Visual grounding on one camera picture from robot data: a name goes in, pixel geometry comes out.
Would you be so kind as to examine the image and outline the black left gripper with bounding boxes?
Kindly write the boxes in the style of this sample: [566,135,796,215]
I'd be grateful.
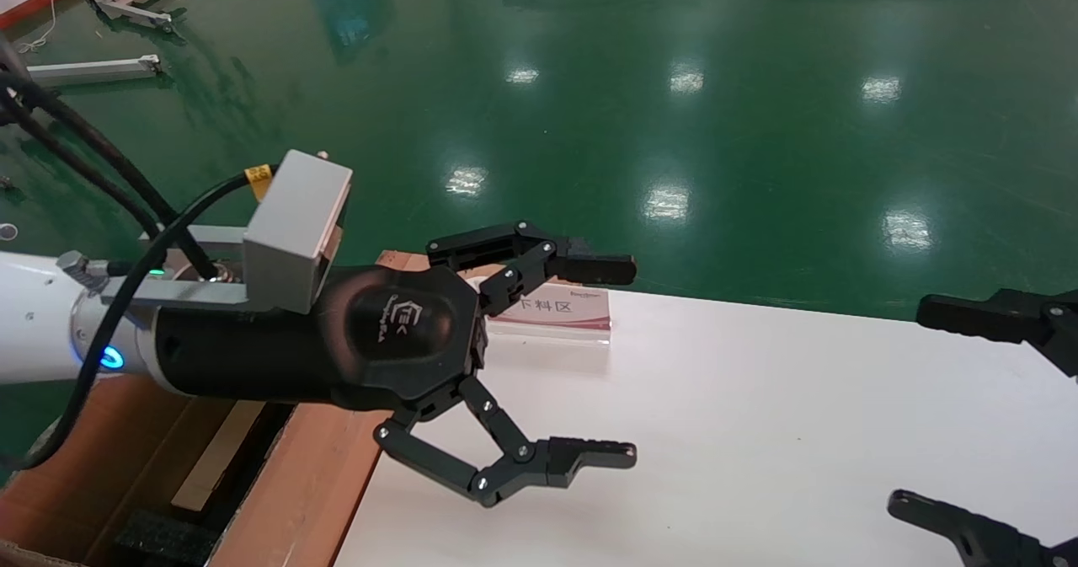
[154,262,491,413]

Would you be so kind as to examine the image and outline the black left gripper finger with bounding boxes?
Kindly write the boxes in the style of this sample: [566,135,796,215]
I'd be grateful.
[372,373,639,509]
[424,219,638,316]

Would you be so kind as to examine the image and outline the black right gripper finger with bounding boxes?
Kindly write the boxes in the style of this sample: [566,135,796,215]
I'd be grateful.
[885,491,1078,567]
[914,290,1078,380]

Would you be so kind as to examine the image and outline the black cable with yellow tag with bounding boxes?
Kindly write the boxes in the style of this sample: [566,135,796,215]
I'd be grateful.
[0,163,280,472]

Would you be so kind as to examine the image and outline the small cardboard box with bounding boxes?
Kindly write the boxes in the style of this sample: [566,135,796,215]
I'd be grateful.
[93,397,272,543]

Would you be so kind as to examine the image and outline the thick black cable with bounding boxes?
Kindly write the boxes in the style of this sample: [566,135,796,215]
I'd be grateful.
[0,70,221,282]
[0,108,165,224]

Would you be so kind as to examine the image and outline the brown wooden board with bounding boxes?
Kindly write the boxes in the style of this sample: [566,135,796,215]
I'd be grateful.
[376,249,584,292]

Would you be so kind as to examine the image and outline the gray wrist camera box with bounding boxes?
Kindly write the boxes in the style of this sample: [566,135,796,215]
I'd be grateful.
[242,148,355,316]

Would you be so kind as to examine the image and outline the large cardboard box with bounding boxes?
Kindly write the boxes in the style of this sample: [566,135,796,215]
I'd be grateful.
[0,372,390,567]

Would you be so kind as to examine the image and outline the black foam block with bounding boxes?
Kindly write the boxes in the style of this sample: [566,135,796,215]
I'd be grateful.
[112,509,217,567]

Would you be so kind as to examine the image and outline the thin white floor cable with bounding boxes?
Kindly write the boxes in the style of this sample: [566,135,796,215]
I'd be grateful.
[15,0,61,55]

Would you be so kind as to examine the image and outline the gray metal stand leg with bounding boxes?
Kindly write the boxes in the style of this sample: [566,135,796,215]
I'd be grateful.
[0,36,163,88]

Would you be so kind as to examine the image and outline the gray metal camera bracket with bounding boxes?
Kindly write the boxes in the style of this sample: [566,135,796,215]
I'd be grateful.
[56,223,255,308]

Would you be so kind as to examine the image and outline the acrylic sign with Chinese text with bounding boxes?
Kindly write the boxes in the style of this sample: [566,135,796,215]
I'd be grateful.
[487,284,614,348]

